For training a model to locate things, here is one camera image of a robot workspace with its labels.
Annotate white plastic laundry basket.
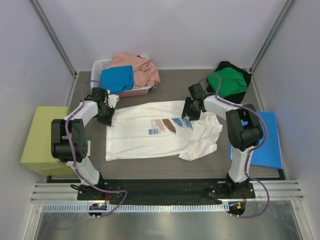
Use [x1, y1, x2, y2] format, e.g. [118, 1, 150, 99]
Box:
[90, 58, 152, 97]

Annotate black t-shirt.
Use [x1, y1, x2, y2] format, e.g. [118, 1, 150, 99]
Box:
[206, 61, 252, 104]

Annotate aluminium rail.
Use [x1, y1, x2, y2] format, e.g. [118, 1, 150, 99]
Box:
[30, 180, 304, 203]

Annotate blue folder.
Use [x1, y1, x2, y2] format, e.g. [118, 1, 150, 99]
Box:
[228, 111, 283, 170]

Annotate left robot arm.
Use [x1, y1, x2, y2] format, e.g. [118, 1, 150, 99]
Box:
[51, 87, 120, 200]

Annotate aluminium frame post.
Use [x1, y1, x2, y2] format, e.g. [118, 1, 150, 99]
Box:
[29, 0, 77, 79]
[250, 0, 297, 74]

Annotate pink t-shirt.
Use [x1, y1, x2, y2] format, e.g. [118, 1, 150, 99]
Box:
[107, 52, 160, 89]

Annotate left aluminium frame post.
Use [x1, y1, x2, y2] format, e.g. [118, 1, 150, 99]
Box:
[29, 0, 77, 79]

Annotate right aluminium frame post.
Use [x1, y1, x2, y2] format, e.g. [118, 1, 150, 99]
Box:
[250, 0, 297, 74]

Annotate green t-shirt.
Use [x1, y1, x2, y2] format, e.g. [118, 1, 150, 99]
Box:
[207, 67, 248, 99]

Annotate white slotted cable duct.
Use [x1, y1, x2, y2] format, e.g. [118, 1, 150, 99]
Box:
[42, 202, 230, 213]

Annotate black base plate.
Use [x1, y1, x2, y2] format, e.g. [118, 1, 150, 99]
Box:
[76, 178, 256, 201]

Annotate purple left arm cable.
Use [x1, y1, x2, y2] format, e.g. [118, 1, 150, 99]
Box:
[64, 79, 129, 218]

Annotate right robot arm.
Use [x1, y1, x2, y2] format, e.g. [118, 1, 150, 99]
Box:
[182, 83, 267, 198]

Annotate blue t-shirt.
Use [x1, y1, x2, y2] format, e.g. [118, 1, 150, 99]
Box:
[99, 65, 134, 94]

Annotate yellow-green foam block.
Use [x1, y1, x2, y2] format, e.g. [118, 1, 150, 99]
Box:
[20, 106, 74, 176]

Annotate white printed t-shirt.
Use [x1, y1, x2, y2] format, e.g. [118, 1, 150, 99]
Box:
[105, 100, 223, 161]

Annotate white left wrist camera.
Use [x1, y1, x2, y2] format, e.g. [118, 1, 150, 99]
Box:
[107, 94, 120, 109]

